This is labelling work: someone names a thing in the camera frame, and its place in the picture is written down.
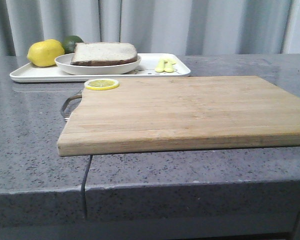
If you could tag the white bread slice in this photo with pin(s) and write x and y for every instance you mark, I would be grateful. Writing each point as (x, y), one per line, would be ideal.
(98, 54)

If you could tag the white round plate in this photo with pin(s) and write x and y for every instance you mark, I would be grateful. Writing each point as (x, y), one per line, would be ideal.
(64, 63)

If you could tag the wooden cutting board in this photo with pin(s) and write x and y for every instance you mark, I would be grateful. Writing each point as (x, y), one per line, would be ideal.
(182, 113)

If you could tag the pale yellow toy piece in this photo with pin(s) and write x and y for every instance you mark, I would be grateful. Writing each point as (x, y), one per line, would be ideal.
(165, 65)

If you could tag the lemon slice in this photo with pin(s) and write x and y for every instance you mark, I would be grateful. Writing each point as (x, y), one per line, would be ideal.
(101, 84)

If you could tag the grey curtain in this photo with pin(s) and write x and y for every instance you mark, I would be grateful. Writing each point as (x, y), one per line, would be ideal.
(181, 27)

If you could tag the green lime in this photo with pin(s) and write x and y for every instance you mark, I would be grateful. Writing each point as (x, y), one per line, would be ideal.
(69, 43)

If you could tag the yellow lemon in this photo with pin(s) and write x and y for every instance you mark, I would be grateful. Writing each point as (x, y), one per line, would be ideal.
(43, 53)

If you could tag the metal cutting board handle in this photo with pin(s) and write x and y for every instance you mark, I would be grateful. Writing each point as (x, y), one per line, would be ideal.
(63, 108)

